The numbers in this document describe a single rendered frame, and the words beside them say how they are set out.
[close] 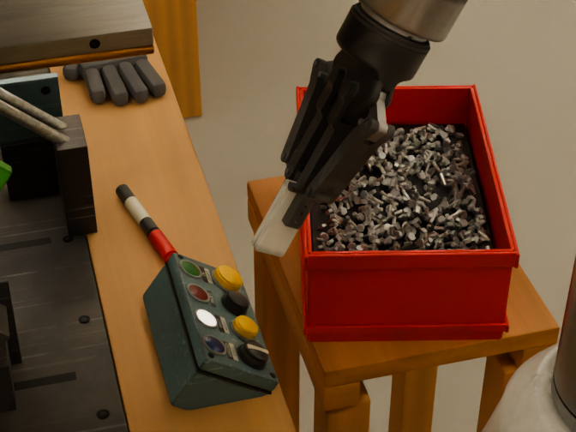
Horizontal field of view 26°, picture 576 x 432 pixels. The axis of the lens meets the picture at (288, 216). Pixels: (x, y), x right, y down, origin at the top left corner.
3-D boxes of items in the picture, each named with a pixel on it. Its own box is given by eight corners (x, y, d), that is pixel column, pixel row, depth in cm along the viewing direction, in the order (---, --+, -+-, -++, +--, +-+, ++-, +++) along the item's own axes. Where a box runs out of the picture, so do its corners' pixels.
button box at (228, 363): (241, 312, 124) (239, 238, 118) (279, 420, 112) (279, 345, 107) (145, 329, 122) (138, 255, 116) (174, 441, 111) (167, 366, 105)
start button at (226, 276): (234, 277, 120) (241, 268, 119) (241, 296, 118) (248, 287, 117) (209, 267, 118) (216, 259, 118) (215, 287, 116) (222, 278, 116)
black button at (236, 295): (241, 301, 117) (248, 292, 116) (247, 318, 115) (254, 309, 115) (219, 294, 116) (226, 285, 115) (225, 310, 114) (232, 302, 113)
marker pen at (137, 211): (115, 197, 133) (114, 185, 132) (129, 193, 133) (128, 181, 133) (165, 267, 124) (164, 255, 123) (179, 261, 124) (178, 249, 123)
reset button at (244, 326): (249, 326, 114) (256, 317, 114) (255, 344, 112) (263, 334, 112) (228, 319, 113) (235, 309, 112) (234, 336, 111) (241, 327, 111)
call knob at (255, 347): (259, 351, 112) (267, 342, 111) (267, 371, 110) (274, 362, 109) (236, 344, 110) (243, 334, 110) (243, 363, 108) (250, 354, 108)
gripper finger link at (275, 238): (315, 190, 111) (319, 195, 111) (279, 254, 114) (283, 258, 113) (288, 182, 110) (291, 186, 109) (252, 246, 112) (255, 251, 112)
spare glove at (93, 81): (43, 39, 159) (40, 21, 158) (123, 24, 162) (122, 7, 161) (82, 120, 145) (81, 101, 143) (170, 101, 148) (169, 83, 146)
